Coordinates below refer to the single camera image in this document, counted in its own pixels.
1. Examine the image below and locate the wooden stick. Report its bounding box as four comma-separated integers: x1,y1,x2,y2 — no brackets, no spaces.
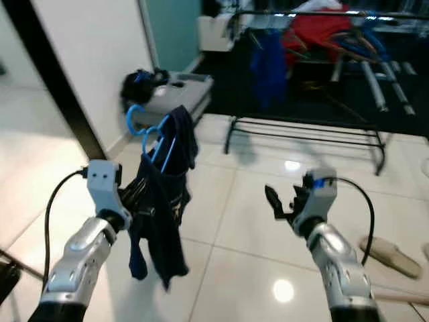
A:
371,288,429,307

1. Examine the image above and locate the blue hanging garment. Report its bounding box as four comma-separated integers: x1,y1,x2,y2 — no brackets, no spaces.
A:
249,30,290,109

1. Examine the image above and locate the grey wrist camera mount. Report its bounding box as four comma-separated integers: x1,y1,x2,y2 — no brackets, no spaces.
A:
85,159,132,229
293,167,338,236

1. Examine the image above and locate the blue wire clothes hanger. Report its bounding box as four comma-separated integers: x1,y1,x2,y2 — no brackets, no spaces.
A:
124,103,176,176

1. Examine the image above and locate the teal glass door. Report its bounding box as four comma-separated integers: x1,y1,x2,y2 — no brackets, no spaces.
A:
143,0,202,74

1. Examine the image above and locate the black backpack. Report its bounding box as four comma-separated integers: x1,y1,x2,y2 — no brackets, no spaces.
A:
120,66,171,109

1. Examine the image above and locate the white cloth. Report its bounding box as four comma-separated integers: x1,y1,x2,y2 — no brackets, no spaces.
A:
303,0,339,13

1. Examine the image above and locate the grey box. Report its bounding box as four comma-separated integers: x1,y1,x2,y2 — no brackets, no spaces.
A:
127,72,215,126

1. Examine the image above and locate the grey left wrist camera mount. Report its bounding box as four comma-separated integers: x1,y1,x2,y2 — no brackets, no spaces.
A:
85,159,132,229

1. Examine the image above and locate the beige slipper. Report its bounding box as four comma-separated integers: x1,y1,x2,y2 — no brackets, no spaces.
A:
358,234,424,280

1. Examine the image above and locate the navy blue garment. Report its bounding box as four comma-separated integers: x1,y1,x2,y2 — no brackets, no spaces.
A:
127,105,200,291

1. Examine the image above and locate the silver folded drying rack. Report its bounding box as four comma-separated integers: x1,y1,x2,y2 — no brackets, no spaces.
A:
335,50,418,116

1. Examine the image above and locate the red garment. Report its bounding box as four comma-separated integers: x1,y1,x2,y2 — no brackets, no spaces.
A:
281,7,353,65

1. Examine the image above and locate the black door frame post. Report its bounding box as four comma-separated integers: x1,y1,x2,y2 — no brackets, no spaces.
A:
3,0,102,162

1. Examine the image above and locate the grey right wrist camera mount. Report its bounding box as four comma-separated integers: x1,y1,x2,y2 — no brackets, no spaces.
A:
293,167,338,236

